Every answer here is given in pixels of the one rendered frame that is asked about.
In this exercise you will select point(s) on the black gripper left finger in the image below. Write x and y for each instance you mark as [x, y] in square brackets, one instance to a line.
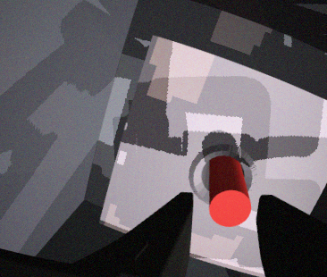
[158, 247]

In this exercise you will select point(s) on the red peg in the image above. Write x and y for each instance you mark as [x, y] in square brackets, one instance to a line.
[229, 200]

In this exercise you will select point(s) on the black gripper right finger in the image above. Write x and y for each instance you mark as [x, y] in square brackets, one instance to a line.
[292, 243]

